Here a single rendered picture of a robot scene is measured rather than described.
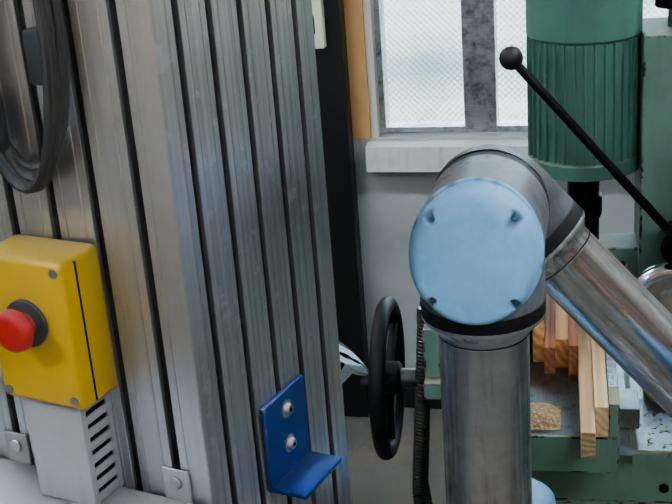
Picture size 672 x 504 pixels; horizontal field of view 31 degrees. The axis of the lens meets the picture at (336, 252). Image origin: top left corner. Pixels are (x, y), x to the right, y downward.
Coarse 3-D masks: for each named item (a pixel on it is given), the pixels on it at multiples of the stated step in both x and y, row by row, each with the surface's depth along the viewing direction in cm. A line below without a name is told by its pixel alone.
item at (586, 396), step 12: (588, 336) 193; (588, 348) 189; (588, 360) 185; (588, 372) 181; (588, 384) 178; (588, 396) 174; (588, 408) 171; (588, 420) 168; (588, 432) 165; (588, 444) 166; (588, 456) 166
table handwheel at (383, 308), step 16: (384, 304) 207; (384, 320) 203; (400, 320) 220; (384, 336) 201; (400, 336) 222; (384, 352) 200; (400, 352) 224; (384, 368) 199; (400, 368) 210; (368, 384) 200; (384, 384) 199; (400, 384) 210; (384, 400) 199; (400, 400) 223; (384, 416) 200; (400, 416) 221; (384, 432) 201; (400, 432) 219; (384, 448) 204
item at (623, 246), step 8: (600, 240) 196; (608, 240) 196; (616, 240) 196; (624, 240) 195; (632, 240) 195; (608, 248) 193; (616, 248) 193; (624, 248) 192; (632, 248) 192; (616, 256) 193; (624, 256) 193; (632, 256) 193; (632, 264) 193; (632, 272) 194
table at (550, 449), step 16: (560, 368) 192; (432, 384) 197; (544, 384) 187; (560, 384) 187; (576, 384) 186; (544, 400) 182; (560, 400) 182; (576, 400) 182; (576, 416) 177; (544, 432) 174; (560, 432) 173; (576, 432) 173; (544, 448) 173; (560, 448) 173; (576, 448) 173; (608, 448) 172; (544, 464) 174; (560, 464) 174; (576, 464) 174; (592, 464) 173; (608, 464) 173
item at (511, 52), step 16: (512, 48) 172; (512, 64) 172; (528, 80) 174; (544, 96) 174; (560, 112) 175; (576, 128) 175; (592, 144) 176; (608, 160) 176; (624, 176) 177; (640, 192) 178
